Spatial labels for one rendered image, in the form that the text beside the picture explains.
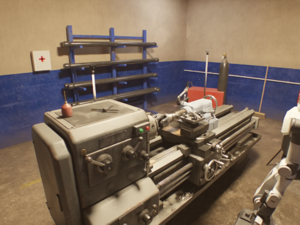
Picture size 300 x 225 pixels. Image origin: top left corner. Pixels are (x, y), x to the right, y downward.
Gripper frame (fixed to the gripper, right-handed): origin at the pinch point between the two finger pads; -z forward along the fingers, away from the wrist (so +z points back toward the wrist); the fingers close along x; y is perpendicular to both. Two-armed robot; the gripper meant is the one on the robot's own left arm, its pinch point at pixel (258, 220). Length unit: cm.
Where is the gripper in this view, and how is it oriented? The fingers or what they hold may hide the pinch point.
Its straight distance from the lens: 175.7
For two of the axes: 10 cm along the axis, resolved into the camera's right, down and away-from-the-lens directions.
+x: -7.5, -3.9, 5.4
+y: -6.5, 2.4, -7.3
